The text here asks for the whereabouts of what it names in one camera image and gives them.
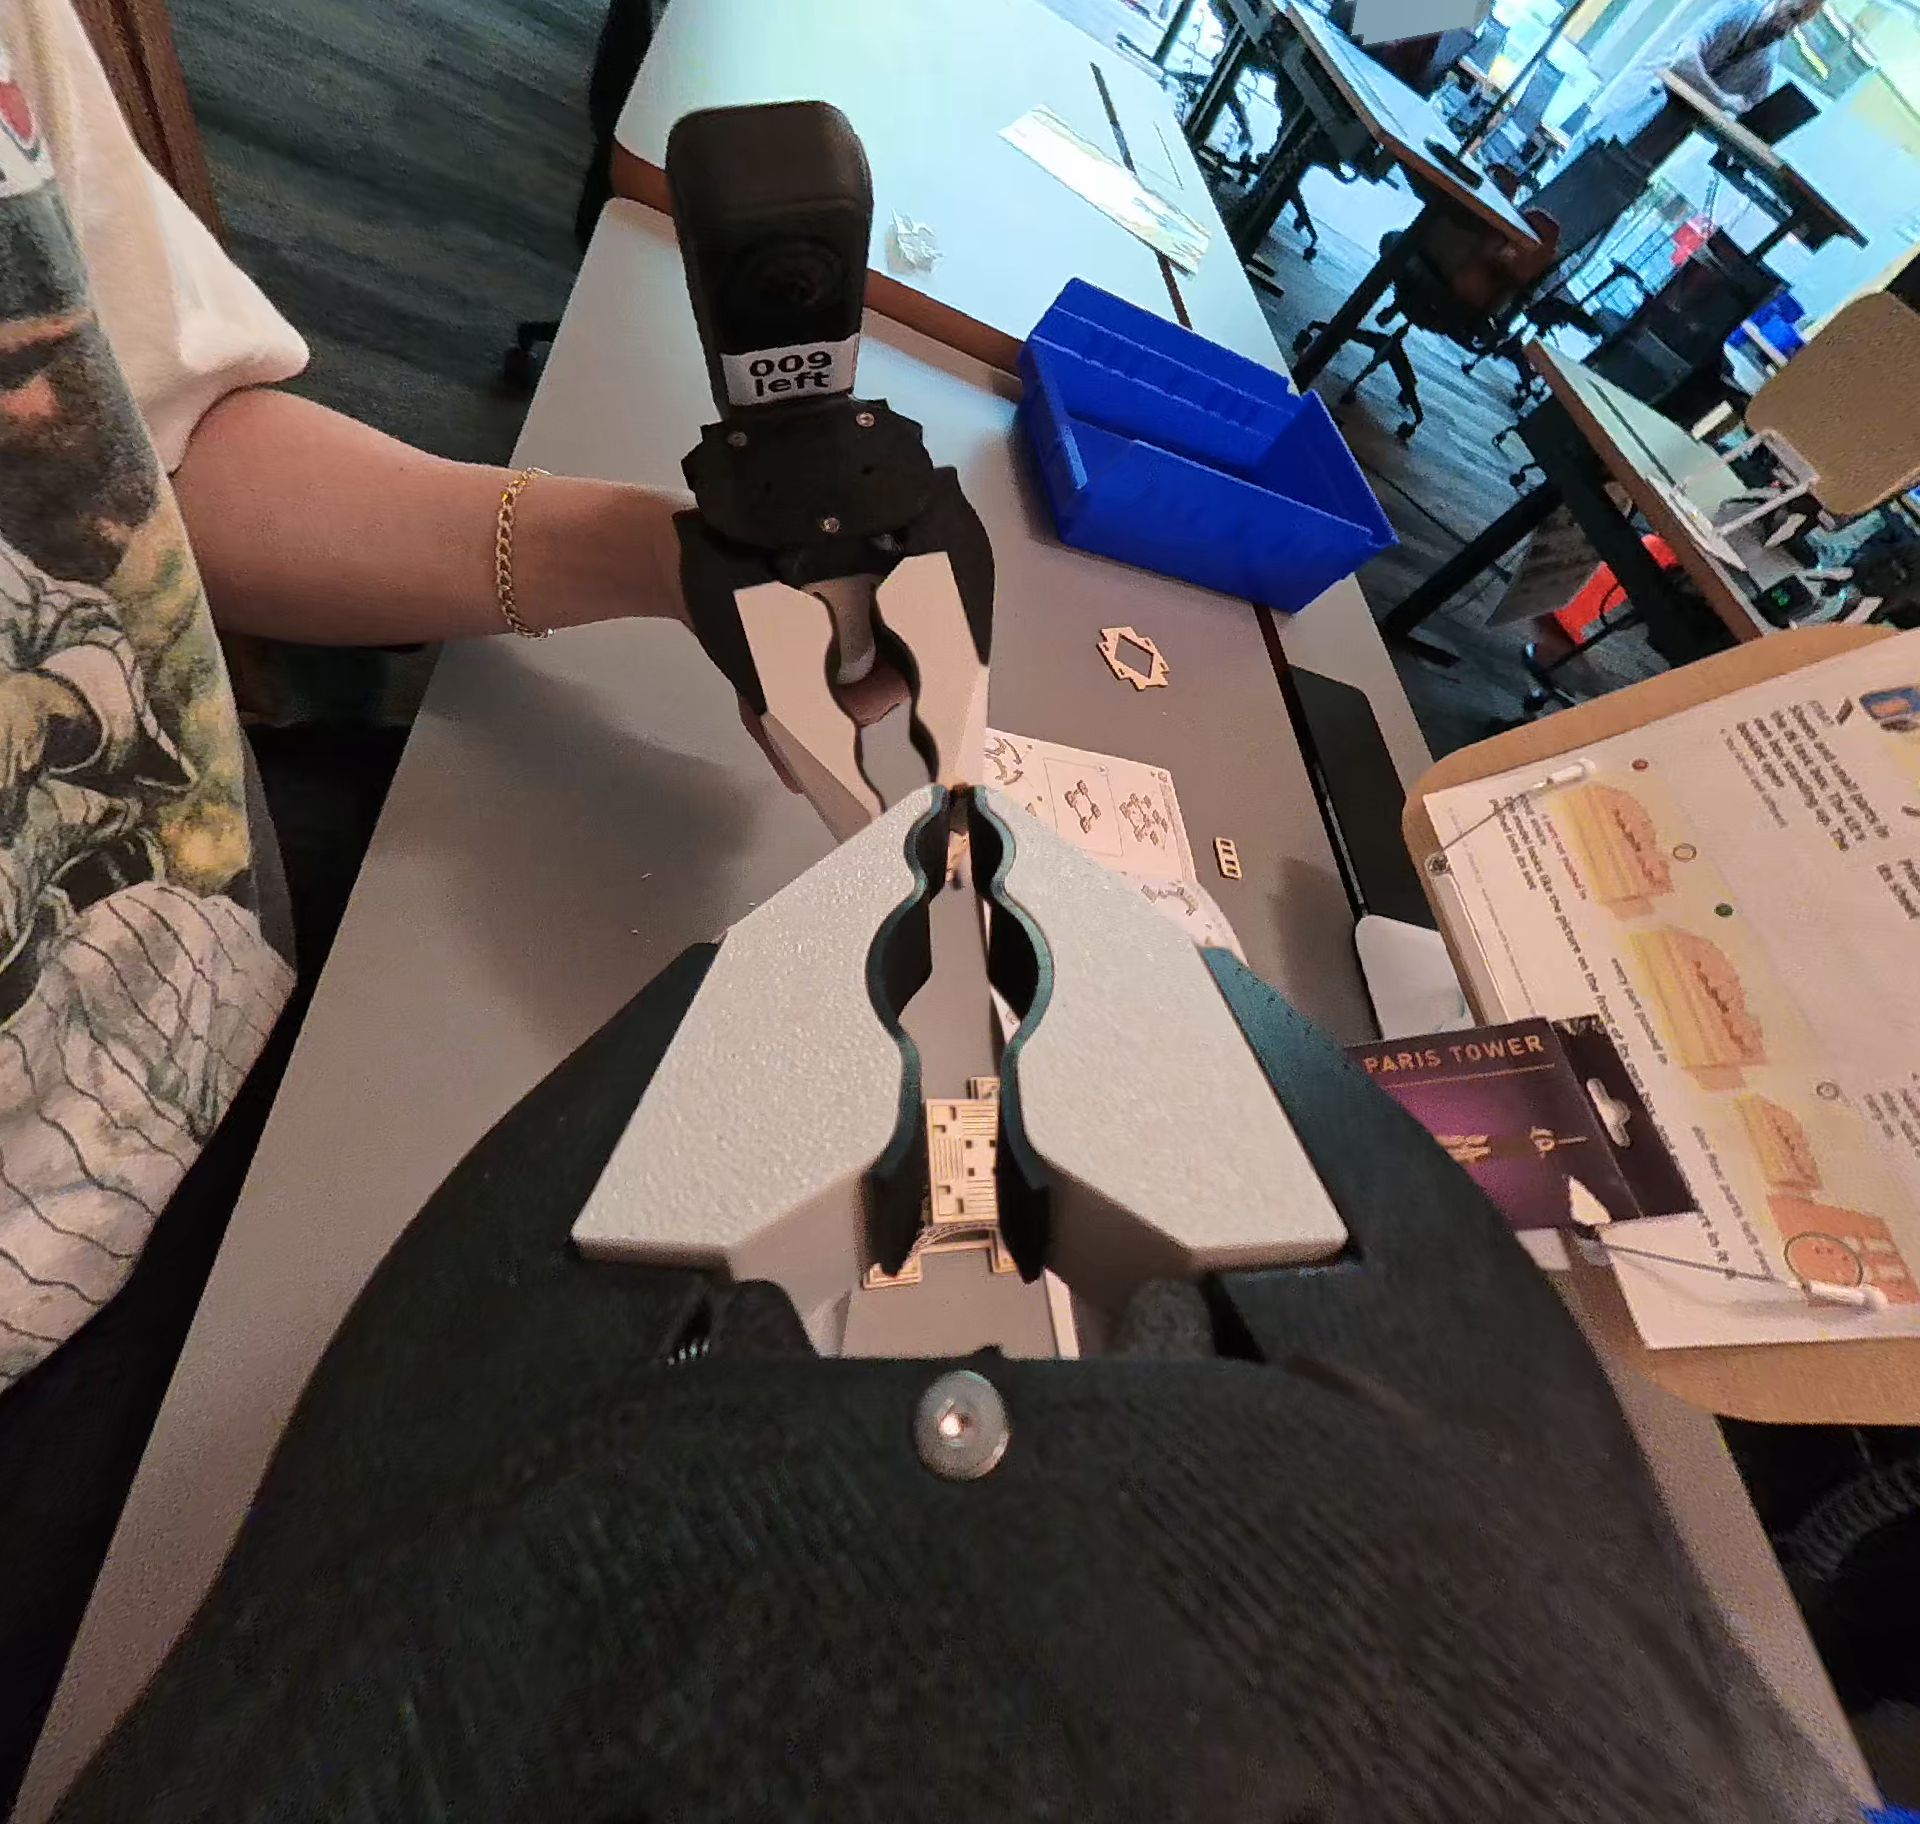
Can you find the thin wooden spire piece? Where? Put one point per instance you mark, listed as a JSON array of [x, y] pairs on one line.
[[977, 924]]

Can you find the purple puzzle box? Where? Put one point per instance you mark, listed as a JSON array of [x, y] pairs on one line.
[[1500, 1117]]

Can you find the instruction poster board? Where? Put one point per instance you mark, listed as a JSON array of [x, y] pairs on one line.
[[1724, 953]]

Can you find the white flat board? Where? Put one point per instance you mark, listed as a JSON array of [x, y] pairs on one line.
[[1408, 977]]

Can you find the large blue storage bin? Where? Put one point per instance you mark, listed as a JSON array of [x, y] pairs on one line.
[[1202, 459]]

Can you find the wooden pillar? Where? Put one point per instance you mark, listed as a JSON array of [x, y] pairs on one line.
[[134, 38]]

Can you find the small slotted wooden piece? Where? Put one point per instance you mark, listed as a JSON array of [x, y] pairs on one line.
[[1230, 842]]

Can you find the small octagonal wooden frame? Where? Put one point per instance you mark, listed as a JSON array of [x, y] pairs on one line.
[[1107, 662]]

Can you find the person's left hand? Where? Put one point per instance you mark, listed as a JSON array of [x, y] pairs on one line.
[[776, 759]]

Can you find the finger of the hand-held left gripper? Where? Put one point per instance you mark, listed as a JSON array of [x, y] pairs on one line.
[[794, 669], [945, 641]]

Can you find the black flat pad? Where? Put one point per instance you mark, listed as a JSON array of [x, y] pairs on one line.
[[1350, 788]]

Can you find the wooden tower base model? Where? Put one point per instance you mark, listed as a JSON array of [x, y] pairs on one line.
[[958, 1149]]

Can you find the white desk with wooden edge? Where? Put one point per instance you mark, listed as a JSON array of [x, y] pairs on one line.
[[901, 55]]

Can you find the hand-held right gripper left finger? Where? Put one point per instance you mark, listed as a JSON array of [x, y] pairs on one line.
[[751, 1104]]

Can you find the folded paper instruction sheet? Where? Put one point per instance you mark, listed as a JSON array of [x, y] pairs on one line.
[[1111, 803]]

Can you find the small white crumpled wrapper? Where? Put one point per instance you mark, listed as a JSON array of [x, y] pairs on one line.
[[913, 244]]

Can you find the long white paper strip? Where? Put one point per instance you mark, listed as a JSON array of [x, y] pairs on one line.
[[1111, 191]]

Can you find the person's left forearm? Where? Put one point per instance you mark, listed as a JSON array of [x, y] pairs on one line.
[[375, 535]]

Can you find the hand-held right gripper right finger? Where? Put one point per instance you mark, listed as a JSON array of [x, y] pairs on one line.
[[1187, 1104]]

